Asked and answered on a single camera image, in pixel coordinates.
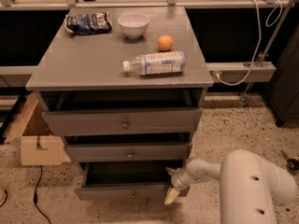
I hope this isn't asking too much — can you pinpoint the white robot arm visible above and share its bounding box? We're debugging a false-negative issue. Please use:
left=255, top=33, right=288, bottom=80
left=164, top=150, right=298, bottom=224

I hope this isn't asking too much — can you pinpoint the cardboard box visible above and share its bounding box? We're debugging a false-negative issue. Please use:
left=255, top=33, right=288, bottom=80
left=5, top=93, right=70, bottom=165

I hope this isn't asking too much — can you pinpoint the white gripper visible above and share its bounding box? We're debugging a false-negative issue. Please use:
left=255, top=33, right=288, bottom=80
left=164, top=167, right=199, bottom=205

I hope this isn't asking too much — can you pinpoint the grey top drawer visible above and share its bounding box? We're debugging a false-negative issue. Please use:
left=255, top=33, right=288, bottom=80
left=42, top=108, right=202, bottom=136

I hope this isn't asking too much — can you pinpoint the grey middle drawer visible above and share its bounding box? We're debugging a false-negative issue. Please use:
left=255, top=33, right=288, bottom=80
left=66, top=142, right=192, bottom=162

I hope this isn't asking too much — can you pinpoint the white ceramic bowl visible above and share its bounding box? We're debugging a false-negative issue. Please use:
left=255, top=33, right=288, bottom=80
left=118, top=13, right=150, bottom=39

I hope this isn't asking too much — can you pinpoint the black floor cable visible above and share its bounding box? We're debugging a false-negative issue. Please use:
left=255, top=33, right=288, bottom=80
left=33, top=165, right=52, bottom=224

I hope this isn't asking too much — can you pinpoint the grey drawer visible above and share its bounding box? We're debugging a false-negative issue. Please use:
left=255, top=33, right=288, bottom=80
left=66, top=142, right=192, bottom=162
left=75, top=160, right=183, bottom=200
left=42, top=108, right=202, bottom=136

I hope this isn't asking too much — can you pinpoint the blue snack bag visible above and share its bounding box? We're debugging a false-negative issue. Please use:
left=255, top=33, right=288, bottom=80
left=64, top=12, right=112, bottom=35

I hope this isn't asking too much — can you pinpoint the dark grey side cabinet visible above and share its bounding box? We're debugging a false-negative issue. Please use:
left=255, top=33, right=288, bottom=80
left=264, top=25, right=299, bottom=127

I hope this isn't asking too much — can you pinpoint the clear plastic water bottle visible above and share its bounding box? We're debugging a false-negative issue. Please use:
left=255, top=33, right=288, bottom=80
left=122, top=51, right=186, bottom=76

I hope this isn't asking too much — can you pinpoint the thin metal pole stand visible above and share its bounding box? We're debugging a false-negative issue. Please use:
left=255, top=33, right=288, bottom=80
left=240, top=0, right=295, bottom=108

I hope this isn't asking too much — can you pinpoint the grey metal rail beam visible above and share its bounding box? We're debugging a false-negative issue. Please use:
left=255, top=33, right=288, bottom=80
left=206, top=62, right=276, bottom=85

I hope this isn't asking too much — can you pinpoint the grey drawer cabinet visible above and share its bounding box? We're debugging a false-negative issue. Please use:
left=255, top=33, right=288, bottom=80
left=25, top=6, right=215, bottom=183

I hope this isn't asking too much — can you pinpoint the grey bottom drawer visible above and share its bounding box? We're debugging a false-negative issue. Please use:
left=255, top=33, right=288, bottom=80
left=75, top=160, right=183, bottom=200

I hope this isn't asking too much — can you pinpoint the white hanging cable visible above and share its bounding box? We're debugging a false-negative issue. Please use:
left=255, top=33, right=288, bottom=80
left=213, top=0, right=284, bottom=87

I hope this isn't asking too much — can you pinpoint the orange fruit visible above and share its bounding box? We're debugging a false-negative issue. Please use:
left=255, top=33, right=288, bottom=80
left=157, top=35, right=174, bottom=51

